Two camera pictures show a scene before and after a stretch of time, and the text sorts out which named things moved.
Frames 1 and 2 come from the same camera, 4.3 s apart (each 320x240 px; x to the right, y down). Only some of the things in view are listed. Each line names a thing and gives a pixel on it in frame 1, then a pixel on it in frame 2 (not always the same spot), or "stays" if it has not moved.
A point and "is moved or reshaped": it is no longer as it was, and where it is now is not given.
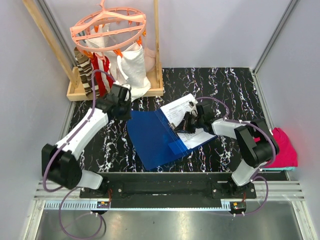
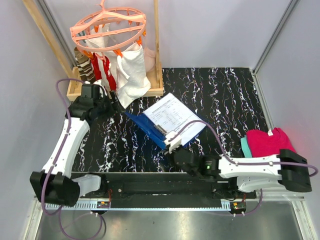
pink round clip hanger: (109, 29) stays
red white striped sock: (104, 82) stays
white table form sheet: (175, 111) → (172, 115)
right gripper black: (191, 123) → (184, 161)
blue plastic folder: (156, 141) is moved or reshaped
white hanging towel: (131, 68) stays
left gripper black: (127, 115) → (113, 109)
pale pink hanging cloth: (149, 58) stays
